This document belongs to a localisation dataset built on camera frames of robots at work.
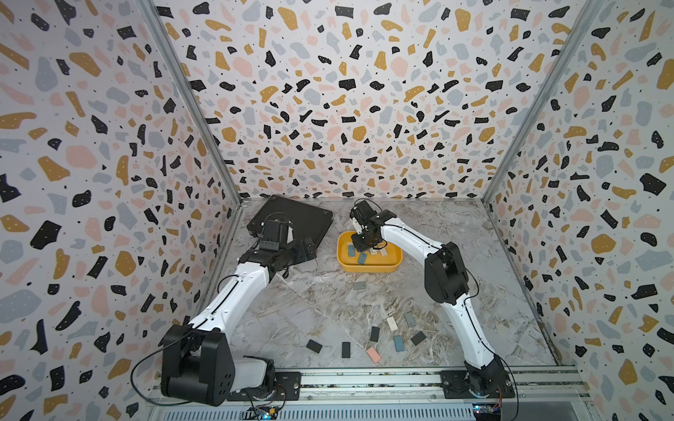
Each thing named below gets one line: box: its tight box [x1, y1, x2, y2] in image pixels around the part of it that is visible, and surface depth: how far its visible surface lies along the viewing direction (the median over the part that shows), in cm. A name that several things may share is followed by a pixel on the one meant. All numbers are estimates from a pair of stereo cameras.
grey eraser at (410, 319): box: [403, 311, 417, 328], surface depth 89 cm
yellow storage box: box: [337, 230, 403, 273], surface depth 102 cm
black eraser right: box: [410, 330, 427, 346], surface depth 85 cm
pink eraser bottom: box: [365, 346, 382, 364], surface depth 81 cm
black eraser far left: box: [305, 338, 323, 354], surface depth 83 cm
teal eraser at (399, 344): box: [394, 335, 405, 352], surface depth 83 cm
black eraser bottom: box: [341, 342, 351, 358], surface depth 82 cm
